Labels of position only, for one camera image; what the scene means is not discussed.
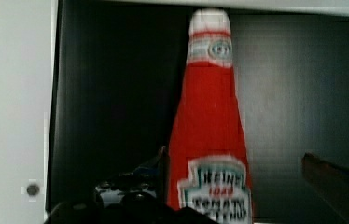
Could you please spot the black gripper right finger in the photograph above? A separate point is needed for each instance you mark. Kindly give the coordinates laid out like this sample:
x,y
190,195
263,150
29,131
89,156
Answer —
x,y
330,181

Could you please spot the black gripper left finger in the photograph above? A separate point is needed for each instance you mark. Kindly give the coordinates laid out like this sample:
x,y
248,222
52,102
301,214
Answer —
x,y
150,177

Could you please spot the red ketchup bottle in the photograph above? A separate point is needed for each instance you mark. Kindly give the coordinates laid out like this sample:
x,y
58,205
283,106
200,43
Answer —
x,y
208,157

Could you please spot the black toaster oven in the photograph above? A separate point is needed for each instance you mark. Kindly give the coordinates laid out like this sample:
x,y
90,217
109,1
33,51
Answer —
x,y
117,83

